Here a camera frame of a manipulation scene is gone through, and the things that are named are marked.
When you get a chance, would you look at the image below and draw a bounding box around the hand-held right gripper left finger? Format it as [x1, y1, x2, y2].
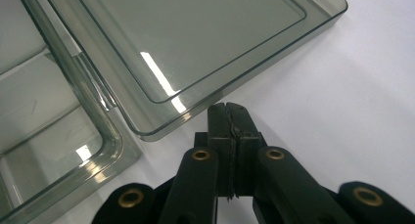
[158, 102, 236, 224]

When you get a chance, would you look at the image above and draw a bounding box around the smoky clear plastic compartment box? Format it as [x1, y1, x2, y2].
[0, 0, 348, 224]

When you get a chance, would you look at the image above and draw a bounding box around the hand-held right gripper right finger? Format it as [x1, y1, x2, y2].
[226, 102, 356, 224]

